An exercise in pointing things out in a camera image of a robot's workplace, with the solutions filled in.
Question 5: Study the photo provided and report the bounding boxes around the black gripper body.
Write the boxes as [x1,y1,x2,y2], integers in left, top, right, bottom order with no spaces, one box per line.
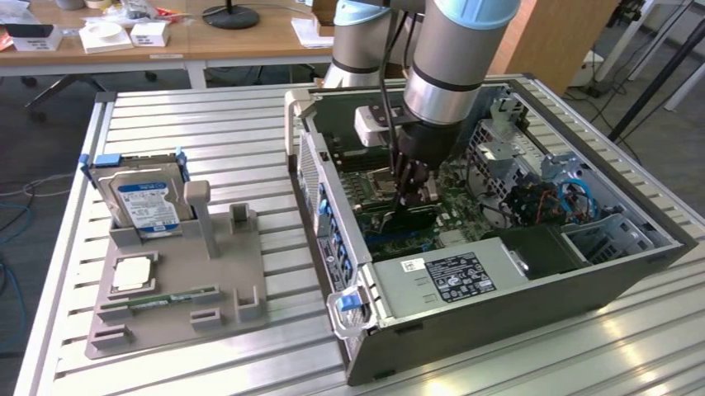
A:
[394,121,462,171]

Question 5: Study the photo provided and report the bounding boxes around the GPU card with metal bracket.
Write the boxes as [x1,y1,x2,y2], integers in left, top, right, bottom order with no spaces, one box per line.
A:
[378,205,442,237]

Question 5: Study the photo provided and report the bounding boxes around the CPU socket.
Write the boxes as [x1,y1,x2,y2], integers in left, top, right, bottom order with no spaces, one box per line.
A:
[369,169,401,196]

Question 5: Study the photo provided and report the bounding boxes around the green motherboard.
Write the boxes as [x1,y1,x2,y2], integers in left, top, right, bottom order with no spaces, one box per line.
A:
[330,139,501,259]

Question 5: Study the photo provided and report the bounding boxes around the perforated metal drive cage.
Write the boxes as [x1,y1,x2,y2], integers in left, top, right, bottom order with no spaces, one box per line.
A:
[462,82,545,207]

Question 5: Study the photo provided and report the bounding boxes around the long blue expansion slot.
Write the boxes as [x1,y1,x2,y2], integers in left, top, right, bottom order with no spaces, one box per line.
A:
[365,231,437,247]

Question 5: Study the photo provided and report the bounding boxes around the grey power supply unit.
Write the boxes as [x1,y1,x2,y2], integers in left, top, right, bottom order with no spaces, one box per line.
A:
[367,238,532,327]

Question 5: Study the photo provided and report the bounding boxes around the blue case latch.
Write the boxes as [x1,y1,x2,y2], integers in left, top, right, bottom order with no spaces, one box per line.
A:
[334,288,366,322]

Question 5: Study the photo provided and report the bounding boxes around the white paper stack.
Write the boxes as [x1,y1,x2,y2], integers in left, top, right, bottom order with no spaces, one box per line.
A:
[290,16,337,50]

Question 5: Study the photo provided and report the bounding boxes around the wooden cabinet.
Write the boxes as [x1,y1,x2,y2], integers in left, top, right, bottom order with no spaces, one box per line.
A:
[488,0,621,97]

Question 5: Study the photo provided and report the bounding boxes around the brown cardboard box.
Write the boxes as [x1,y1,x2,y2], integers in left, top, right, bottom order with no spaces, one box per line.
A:
[310,0,338,26]

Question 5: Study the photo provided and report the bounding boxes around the metal disk bay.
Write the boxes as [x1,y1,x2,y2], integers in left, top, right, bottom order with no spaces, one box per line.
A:
[561,212,663,266]

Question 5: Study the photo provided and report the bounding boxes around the open dark PC case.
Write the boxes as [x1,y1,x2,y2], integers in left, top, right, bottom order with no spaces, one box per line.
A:
[283,78,700,387]

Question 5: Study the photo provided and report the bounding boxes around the wooden desk white legs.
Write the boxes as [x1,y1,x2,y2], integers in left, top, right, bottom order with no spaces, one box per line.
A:
[0,0,337,90]

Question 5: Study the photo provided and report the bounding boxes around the black stand pole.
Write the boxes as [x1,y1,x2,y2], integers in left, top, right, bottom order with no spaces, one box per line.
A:
[608,22,705,142]

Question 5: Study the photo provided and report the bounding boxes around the grey printed parts rack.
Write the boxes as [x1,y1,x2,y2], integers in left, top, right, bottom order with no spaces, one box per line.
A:
[83,179,271,361]

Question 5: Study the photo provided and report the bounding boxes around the black round lamp base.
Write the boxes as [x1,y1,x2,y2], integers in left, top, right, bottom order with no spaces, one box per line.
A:
[201,0,262,30]

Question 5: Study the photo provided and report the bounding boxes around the green RAM stick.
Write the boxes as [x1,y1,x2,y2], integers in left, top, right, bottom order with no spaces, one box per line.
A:
[124,288,209,309]

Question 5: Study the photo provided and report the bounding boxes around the hard disk drive blue label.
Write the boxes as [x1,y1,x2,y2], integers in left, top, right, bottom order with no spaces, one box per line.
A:
[79,146,193,232]

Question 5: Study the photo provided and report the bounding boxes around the silver CPU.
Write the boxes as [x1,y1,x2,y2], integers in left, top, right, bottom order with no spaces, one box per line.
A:
[110,257,156,290]

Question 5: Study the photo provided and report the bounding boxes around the small white labelled box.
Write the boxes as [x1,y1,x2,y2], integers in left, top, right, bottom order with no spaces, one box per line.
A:
[130,21,171,48]

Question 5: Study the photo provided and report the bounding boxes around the clear plastic bag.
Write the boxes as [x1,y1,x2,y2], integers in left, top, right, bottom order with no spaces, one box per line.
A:
[104,0,193,26]

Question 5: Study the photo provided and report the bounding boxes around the white box round insert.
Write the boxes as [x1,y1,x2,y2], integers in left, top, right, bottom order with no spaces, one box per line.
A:
[79,22,135,54]

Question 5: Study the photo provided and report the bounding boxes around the black chair base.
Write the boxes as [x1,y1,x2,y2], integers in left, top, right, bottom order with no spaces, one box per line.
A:
[22,73,110,121]

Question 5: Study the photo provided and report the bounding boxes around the white box black print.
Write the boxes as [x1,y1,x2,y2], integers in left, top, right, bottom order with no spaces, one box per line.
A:
[11,32,64,53]

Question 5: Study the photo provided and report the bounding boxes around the black flat device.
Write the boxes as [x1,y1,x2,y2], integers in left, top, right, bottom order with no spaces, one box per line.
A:
[3,23,56,40]

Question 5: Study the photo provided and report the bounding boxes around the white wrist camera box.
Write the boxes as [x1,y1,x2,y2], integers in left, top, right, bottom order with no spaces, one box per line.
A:
[351,106,406,148]

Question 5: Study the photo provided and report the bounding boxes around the black wire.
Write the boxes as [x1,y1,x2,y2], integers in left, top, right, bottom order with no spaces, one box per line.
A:
[476,189,525,230]

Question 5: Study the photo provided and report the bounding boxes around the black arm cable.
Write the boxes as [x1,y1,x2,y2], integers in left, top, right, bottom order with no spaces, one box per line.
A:
[377,12,424,162]

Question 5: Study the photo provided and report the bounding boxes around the red power wire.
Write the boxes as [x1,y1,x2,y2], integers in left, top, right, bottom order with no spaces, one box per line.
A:
[537,183,585,226]

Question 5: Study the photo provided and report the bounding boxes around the blue disk wire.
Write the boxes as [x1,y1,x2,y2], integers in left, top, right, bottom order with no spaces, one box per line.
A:
[557,176,601,222]

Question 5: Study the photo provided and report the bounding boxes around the white table frame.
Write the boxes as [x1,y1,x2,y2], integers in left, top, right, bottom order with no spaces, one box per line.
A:
[592,0,705,111]

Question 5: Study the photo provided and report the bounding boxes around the grey floor cable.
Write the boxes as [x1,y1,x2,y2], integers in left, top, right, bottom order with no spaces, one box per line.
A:
[0,171,76,199]

